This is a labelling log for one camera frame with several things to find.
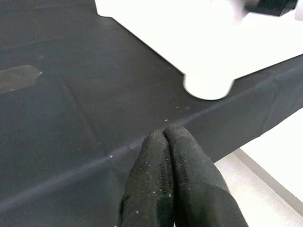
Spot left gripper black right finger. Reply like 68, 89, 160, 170
163, 124, 249, 227

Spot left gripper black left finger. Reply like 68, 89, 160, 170
117, 129, 175, 227

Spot white plastic table top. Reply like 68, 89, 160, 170
94, 0, 303, 101

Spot clear cross-shaped tape patch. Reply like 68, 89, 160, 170
0, 65, 43, 92

